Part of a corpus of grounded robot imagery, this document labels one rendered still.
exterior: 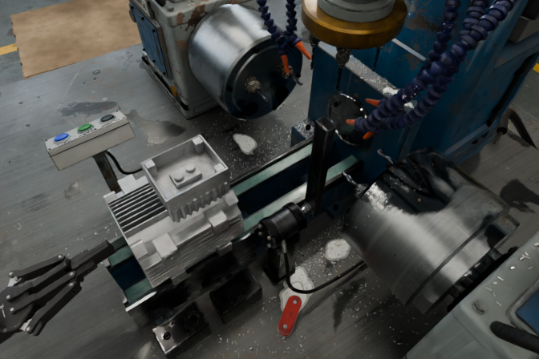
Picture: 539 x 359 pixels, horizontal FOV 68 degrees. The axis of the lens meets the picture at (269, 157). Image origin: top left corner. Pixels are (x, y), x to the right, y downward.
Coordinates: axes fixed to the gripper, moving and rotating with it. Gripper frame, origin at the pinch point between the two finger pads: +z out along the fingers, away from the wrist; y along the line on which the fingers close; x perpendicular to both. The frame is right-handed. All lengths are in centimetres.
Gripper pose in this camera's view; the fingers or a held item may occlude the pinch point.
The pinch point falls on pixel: (93, 257)
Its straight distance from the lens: 79.8
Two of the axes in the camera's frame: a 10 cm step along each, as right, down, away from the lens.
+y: -5.8, -6.3, 5.2
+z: 8.1, -5.3, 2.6
